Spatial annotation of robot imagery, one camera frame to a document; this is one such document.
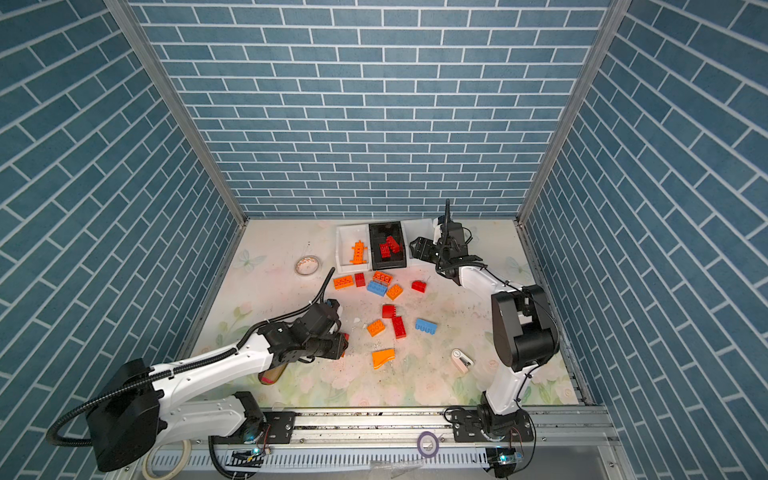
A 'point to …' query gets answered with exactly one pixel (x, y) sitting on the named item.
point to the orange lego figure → (358, 248)
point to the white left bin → (346, 237)
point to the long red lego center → (399, 327)
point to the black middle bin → (379, 232)
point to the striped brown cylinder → (272, 375)
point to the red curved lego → (418, 286)
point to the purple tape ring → (424, 434)
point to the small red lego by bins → (360, 279)
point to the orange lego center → (376, 328)
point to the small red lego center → (389, 311)
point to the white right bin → (412, 230)
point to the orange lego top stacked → (381, 277)
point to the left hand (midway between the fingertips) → (351, 348)
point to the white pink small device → (461, 360)
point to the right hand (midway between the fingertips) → (420, 246)
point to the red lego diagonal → (393, 245)
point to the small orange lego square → (394, 292)
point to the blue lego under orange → (377, 288)
